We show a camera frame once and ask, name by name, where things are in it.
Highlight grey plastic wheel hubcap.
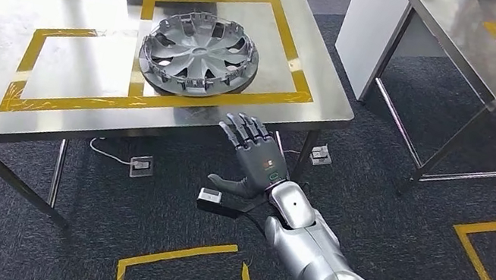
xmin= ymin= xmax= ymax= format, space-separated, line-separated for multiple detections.
xmin=133 ymin=2 xmax=267 ymax=109

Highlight floor power socket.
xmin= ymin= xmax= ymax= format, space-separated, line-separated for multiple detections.
xmin=308 ymin=142 xmax=335 ymax=170
xmin=127 ymin=153 xmax=156 ymax=182

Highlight steel workbench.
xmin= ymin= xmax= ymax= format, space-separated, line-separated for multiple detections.
xmin=0 ymin=0 xmax=376 ymax=276
xmin=347 ymin=0 xmax=496 ymax=212

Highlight white partition panel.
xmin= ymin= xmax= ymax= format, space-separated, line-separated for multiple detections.
xmin=326 ymin=0 xmax=457 ymax=116

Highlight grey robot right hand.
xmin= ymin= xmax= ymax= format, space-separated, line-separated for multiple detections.
xmin=204 ymin=109 xmax=300 ymax=206

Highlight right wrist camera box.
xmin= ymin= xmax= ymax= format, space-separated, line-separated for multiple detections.
xmin=197 ymin=187 xmax=224 ymax=205

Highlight white socket cable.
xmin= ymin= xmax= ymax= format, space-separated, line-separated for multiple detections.
xmin=86 ymin=135 xmax=137 ymax=166

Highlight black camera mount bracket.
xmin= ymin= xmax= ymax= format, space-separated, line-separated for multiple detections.
xmin=194 ymin=181 xmax=271 ymax=225

